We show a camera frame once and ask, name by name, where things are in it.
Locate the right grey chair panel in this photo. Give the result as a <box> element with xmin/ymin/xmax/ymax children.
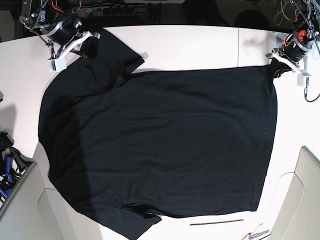
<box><xmin>261</xmin><ymin>146</ymin><xmax>320</xmax><ymax>240</ymax></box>

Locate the black T-shirt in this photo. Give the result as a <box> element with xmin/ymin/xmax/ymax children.
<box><xmin>38</xmin><ymin>30</ymin><xmax>278</xmax><ymax>240</ymax></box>

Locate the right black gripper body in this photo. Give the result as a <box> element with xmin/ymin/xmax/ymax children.
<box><xmin>46</xmin><ymin>19</ymin><xmax>82</xmax><ymax>46</ymax></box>

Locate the blue and black clamps pile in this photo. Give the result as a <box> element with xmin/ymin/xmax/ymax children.
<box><xmin>0</xmin><ymin>131</ymin><xmax>32</xmax><ymax>204</ymax></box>

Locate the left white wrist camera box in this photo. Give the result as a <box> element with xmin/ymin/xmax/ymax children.
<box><xmin>297</xmin><ymin>74</ymin><xmax>310</xmax><ymax>88</ymax></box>

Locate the grey tool with orange tip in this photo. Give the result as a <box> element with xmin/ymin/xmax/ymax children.
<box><xmin>241</xmin><ymin>230</ymin><xmax>270</xmax><ymax>240</ymax></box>

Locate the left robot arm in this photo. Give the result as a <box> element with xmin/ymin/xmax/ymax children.
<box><xmin>266</xmin><ymin>0</ymin><xmax>320</xmax><ymax>79</ymax></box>

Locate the left grey chair panel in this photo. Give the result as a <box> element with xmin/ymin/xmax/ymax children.
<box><xmin>0</xmin><ymin>163</ymin><xmax>76</xmax><ymax>240</ymax></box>

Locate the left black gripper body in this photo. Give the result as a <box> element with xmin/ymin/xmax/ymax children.
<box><xmin>281</xmin><ymin>29</ymin><xmax>313</xmax><ymax>63</ymax></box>

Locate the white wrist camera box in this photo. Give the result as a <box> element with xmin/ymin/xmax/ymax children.
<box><xmin>297</xmin><ymin>74</ymin><xmax>310</xmax><ymax>88</ymax></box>
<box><xmin>47</xmin><ymin>57</ymin><xmax>67</xmax><ymax>72</ymax></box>

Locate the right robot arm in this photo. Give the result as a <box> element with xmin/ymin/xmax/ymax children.
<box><xmin>19</xmin><ymin>0</ymin><xmax>100</xmax><ymax>60</ymax></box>

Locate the grey chair panel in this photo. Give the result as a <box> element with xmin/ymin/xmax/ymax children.
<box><xmin>261</xmin><ymin>146</ymin><xmax>320</xmax><ymax>240</ymax></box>
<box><xmin>0</xmin><ymin>163</ymin><xmax>76</xmax><ymax>240</ymax></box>

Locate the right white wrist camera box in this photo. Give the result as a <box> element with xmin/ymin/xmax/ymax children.
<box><xmin>47</xmin><ymin>57</ymin><xmax>67</xmax><ymax>72</ymax></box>

